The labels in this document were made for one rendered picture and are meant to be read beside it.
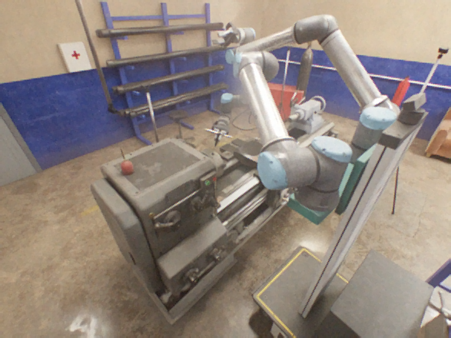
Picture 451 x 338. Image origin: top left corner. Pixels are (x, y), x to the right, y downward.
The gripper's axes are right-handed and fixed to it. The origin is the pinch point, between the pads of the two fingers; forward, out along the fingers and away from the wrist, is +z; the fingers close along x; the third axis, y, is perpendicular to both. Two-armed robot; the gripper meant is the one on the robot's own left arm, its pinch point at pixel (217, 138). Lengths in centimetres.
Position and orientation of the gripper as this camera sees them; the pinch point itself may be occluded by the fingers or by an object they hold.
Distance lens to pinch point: 161.5
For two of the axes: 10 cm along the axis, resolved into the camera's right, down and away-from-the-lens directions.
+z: -2.1, 7.5, -6.3
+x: 9.5, 3.1, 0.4
